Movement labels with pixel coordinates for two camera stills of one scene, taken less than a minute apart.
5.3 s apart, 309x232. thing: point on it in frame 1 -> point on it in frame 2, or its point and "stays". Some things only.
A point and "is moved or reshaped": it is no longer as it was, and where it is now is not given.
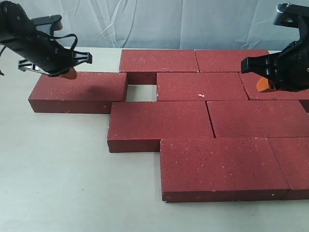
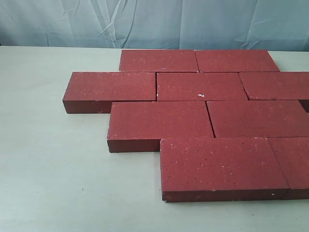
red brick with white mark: x=200 y=86 stays
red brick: x=90 y=92 is moved or reshaped
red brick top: x=139 y=126 stays
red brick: x=225 y=60 stays
